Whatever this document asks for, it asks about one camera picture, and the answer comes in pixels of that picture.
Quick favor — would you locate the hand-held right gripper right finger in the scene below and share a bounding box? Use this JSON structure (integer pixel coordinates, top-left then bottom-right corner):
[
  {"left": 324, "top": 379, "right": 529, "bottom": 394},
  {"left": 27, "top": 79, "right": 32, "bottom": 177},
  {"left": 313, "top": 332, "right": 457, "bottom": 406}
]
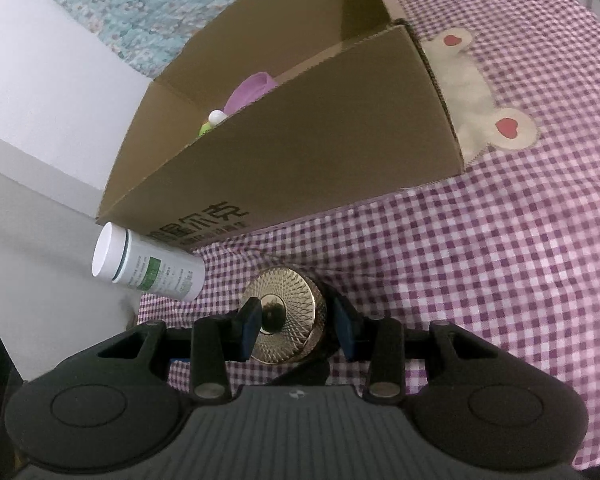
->
[{"left": 332, "top": 296, "right": 503, "bottom": 405}]

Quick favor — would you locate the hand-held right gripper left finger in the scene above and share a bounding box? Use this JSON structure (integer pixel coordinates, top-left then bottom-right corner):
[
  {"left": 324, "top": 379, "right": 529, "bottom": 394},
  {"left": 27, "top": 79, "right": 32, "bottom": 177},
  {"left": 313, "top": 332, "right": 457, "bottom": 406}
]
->
[{"left": 92, "top": 297, "right": 262, "bottom": 402}]

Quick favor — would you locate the gold-lid cosmetic jar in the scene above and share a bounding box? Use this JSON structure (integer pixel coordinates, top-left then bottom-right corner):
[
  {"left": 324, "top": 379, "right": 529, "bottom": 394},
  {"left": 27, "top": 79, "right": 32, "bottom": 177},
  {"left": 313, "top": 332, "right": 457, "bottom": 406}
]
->
[{"left": 240, "top": 266, "right": 341, "bottom": 366}]

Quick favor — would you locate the brown cardboard box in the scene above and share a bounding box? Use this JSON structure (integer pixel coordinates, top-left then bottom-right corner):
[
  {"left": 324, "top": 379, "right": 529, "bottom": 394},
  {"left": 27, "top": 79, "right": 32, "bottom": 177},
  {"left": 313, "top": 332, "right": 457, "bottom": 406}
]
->
[{"left": 95, "top": 0, "right": 466, "bottom": 251}]

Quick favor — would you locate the green lip balm tube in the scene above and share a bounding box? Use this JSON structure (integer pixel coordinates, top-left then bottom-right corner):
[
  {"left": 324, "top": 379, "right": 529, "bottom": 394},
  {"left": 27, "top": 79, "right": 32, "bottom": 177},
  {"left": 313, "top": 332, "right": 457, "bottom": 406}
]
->
[{"left": 197, "top": 110, "right": 228, "bottom": 138}]

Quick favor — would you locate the white bottle with green label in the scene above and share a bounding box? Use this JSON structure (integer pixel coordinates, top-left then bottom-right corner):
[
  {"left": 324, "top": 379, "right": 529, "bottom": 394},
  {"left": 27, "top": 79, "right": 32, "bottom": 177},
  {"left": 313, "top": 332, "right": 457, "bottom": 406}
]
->
[{"left": 91, "top": 221, "right": 207, "bottom": 303}]

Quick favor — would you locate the purple checked tablecloth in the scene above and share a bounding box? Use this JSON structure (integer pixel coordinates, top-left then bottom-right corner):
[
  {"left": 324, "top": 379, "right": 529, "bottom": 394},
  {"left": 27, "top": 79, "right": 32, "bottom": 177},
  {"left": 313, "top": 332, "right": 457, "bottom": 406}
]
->
[{"left": 137, "top": 0, "right": 600, "bottom": 471}]

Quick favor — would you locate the blue floral cloth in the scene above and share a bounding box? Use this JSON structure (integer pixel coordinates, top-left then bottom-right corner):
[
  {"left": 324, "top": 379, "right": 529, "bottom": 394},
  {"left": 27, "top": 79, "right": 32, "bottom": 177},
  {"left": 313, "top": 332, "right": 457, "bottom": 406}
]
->
[{"left": 30, "top": 0, "right": 261, "bottom": 81}]

